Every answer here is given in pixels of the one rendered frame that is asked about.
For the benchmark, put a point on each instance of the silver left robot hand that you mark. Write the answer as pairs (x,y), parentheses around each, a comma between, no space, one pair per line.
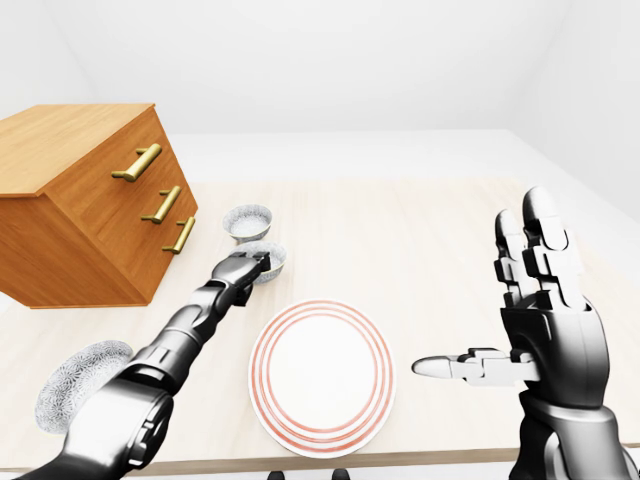
(237,270)

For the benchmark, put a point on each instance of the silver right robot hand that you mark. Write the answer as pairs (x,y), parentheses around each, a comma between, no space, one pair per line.
(555,340)

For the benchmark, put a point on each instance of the patterned bowl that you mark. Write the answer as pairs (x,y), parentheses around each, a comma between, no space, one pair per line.
(65,385)
(247,221)
(276,260)

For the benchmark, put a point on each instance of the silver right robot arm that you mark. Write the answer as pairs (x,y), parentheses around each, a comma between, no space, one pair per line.
(565,445)

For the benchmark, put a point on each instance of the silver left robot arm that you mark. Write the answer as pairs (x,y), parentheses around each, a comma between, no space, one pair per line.
(165,345)

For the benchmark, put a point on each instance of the white plate with red rings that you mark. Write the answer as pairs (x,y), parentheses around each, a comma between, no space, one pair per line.
(322,377)

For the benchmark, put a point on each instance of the small wooden drawer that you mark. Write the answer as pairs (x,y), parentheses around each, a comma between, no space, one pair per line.
(155,265)

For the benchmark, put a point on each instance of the medium wooden drawer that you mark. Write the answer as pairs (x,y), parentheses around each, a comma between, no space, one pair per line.
(131,235)

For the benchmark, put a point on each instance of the large wooden drawer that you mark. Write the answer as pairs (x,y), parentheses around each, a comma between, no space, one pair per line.
(95,185)

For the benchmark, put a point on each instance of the wooden cabinet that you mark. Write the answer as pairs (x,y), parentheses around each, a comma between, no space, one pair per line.
(60,250)

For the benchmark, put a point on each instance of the small dark shape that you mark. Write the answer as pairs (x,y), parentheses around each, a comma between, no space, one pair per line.
(341,474)
(274,475)

